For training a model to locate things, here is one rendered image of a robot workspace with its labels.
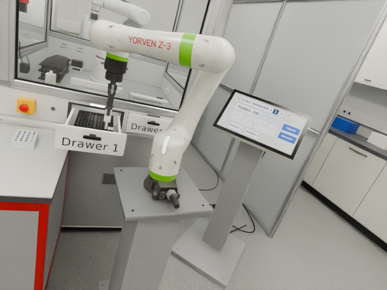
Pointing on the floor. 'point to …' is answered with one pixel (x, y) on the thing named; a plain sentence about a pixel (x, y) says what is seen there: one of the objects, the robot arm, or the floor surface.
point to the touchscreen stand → (220, 223)
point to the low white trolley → (30, 208)
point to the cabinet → (93, 180)
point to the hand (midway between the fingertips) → (107, 114)
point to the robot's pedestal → (141, 255)
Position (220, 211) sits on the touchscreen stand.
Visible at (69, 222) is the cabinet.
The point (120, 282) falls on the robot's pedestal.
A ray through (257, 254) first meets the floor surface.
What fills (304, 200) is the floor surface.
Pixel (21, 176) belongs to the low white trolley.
